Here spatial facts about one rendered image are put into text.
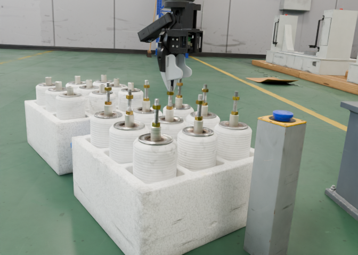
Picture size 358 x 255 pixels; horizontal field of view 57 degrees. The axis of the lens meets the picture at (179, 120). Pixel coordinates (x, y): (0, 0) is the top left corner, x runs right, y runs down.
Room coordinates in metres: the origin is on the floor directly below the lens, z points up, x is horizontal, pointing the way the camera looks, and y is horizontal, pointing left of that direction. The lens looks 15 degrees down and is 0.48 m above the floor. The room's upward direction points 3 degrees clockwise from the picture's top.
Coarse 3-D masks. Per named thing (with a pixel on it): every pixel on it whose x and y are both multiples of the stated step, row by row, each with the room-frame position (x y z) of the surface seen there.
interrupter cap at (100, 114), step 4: (96, 112) 0.87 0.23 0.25; (100, 112) 0.88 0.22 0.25; (112, 112) 0.88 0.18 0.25; (116, 112) 0.89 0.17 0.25; (96, 116) 0.83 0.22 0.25; (100, 116) 0.83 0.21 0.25; (104, 116) 0.83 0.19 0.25; (108, 116) 0.83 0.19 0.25; (112, 116) 0.84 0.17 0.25; (116, 116) 0.83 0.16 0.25; (120, 116) 0.85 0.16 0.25
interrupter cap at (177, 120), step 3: (159, 117) 0.85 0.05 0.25; (162, 117) 0.85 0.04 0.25; (174, 117) 0.86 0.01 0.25; (177, 117) 0.86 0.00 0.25; (180, 117) 0.86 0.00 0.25; (159, 120) 0.82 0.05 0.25; (162, 120) 0.83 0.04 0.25; (174, 120) 0.84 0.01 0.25; (177, 120) 0.83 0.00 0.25; (180, 120) 0.83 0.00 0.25; (183, 120) 0.83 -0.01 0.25; (162, 123) 0.80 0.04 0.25; (165, 123) 0.80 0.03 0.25; (168, 123) 0.80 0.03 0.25; (171, 123) 0.80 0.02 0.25; (174, 123) 0.80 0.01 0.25; (177, 123) 0.81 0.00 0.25
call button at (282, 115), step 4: (276, 112) 0.65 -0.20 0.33; (280, 112) 0.65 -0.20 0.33; (284, 112) 0.65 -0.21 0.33; (288, 112) 0.65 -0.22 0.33; (276, 116) 0.64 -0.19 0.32; (280, 116) 0.63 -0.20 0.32; (284, 116) 0.63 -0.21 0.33; (288, 116) 0.63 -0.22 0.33; (292, 116) 0.64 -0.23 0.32; (280, 120) 0.64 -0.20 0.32; (284, 120) 0.64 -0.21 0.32; (288, 120) 0.64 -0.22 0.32
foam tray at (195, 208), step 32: (96, 160) 0.73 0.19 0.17; (224, 160) 0.75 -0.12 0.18; (96, 192) 0.74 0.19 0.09; (128, 192) 0.61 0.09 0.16; (160, 192) 0.59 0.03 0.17; (192, 192) 0.64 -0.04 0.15; (224, 192) 0.70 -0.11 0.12; (128, 224) 0.61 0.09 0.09; (160, 224) 0.59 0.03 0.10; (192, 224) 0.64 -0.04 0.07; (224, 224) 0.70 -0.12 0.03
